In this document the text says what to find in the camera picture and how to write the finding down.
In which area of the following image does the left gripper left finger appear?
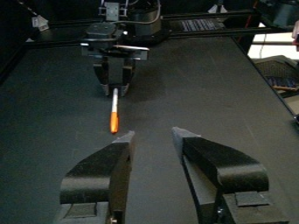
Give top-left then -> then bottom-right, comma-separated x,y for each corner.
51,129 -> 136,224

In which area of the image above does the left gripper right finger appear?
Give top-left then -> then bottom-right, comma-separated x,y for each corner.
170,126 -> 292,224

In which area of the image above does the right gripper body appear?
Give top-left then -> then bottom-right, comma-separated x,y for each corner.
78,22 -> 150,61

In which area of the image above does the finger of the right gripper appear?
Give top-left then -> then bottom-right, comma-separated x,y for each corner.
118,58 -> 137,97
92,56 -> 112,97

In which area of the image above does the grey marker pen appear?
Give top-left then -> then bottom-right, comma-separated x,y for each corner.
108,87 -> 120,135

